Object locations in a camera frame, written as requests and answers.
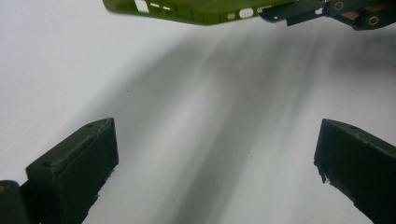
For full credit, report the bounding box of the green cartoon phone case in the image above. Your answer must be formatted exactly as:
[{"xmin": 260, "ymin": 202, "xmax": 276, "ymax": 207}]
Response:
[{"xmin": 102, "ymin": 0, "xmax": 301, "ymax": 27}]

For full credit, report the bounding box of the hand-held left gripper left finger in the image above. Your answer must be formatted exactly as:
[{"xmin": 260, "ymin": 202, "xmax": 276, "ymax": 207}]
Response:
[{"xmin": 25, "ymin": 117, "xmax": 120, "ymax": 224}]

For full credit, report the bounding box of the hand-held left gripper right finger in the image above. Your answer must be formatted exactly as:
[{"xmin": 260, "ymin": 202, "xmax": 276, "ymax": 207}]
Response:
[{"xmin": 313, "ymin": 118, "xmax": 396, "ymax": 224}]

